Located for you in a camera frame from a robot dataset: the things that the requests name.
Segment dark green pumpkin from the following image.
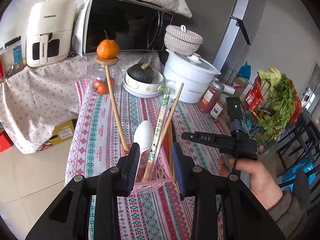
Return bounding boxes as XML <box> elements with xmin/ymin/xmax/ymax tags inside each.
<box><xmin>127</xmin><ymin>63</ymin><xmax>154</xmax><ymax>83</ymax></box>

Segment grey sleeve forearm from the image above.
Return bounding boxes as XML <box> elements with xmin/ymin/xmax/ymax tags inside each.
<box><xmin>268</xmin><ymin>191</ymin><xmax>308</xmax><ymax>239</ymax></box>

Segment white plastic spoon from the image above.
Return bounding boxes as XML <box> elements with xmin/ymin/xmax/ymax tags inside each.
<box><xmin>132</xmin><ymin>120</ymin><xmax>155</xmax><ymax>173</ymax></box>

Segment green patterned bamboo chopstick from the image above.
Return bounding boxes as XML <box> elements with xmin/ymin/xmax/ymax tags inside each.
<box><xmin>142</xmin><ymin>94</ymin><xmax>170</xmax><ymax>182</ymax></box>

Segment green leafy vegetables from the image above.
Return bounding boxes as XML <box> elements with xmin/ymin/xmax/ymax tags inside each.
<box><xmin>258</xmin><ymin>67</ymin><xmax>301</xmax><ymax>146</ymax></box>

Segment light wooden chopstick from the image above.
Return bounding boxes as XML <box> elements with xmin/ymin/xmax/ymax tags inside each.
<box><xmin>105</xmin><ymin>65</ymin><xmax>130</xmax><ymax>155</ymax></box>

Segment blue label storage jar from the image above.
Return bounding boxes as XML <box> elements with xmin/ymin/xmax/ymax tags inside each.
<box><xmin>4</xmin><ymin>36</ymin><xmax>24</xmax><ymax>72</ymax></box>

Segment white ceramic pot green handle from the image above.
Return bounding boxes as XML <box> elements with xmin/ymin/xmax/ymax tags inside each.
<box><xmin>122</xmin><ymin>70</ymin><xmax>164</xmax><ymax>99</ymax></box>

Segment pink plastic utensil basket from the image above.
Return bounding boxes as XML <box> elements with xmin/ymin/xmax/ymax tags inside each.
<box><xmin>117</xmin><ymin>143</ymin><xmax>172</xmax><ymax>197</ymax></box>

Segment white electric cooker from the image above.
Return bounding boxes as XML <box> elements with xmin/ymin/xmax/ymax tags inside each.
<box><xmin>163</xmin><ymin>49</ymin><xmax>220</xmax><ymax>104</ymax></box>

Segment black microwave oven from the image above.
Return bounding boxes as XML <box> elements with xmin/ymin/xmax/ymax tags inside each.
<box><xmin>82</xmin><ymin>0</ymin><xmax>173</xmax><ymax>54</ymax></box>

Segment dried fruit ring jar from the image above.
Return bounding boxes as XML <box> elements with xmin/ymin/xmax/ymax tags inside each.
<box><xmin>210</xmin><ymin>99</ymin><xmax>227</xmax><ymax>121</ymax></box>

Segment woven rope basket with lid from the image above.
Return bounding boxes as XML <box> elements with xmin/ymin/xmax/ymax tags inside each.
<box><xmin>164</xmin><ymin>25</ymin><xmax>203</xmax><ymax>56</ymax></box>

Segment yellow cardboard box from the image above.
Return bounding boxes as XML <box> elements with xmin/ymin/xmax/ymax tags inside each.
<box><xmin>39</xmin><ymin>120</ymin><xmax>74</xmax><ymax>151</ymax></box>

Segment grey refrigerator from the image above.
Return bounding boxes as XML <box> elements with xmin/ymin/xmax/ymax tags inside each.
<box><xmin>172</xmin><ymin>0</ymin><xmax>266</xmax><ymax>83</ymax></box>

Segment white air fryer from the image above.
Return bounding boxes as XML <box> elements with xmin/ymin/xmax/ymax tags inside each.
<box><xmin>25</xmin><ymin>0</ymin><xmax>77</xmax><ymax>67</ymax></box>

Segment orange tangerine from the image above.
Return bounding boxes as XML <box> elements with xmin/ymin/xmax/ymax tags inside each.
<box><xmin>97</xmin><ymin>31</ymin><xmax>120</xmax><ymax>59</ymax></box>

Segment person's right hand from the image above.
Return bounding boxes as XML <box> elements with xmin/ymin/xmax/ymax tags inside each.
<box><xmin>228</xmin><ymin>158</ymin><xmax>283</xmax><ymax>210</ymax></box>

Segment black wire vegetable rack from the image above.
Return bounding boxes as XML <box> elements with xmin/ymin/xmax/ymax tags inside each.
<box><xmin>242</xmin><ymin>72</ymin><xmax>302</xmax><ymax>155</ymax></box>

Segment red cardboard box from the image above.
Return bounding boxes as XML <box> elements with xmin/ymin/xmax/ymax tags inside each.
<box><xmin>0</xmin><ymin>129</ymin><xmax>14</xmax><ymax>152</ymax></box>

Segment floral cloth cover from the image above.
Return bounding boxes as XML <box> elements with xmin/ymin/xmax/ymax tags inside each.
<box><xmin>0</xmin><ymin>52</ymin><xmax>161</xmax><ymax>155</ymax></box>

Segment patterned striped tablecloth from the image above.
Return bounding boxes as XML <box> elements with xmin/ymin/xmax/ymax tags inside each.
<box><xmin>64</xmin><ymin>78</ymin><xmax>231</xmax><ymax>240</ymax></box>

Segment glass jar with wooden lid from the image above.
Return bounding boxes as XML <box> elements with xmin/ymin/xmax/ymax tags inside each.
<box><xmin>87</xmin><ymin>56</ymin><xmax>123</xmax><ymax>95</ymax></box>

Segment red dried fruit jar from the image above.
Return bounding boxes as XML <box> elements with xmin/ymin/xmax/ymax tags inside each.
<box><xmin>198</xmin><ymin>79</ymin><xmax>225</xmax><ymax>113</ymax></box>

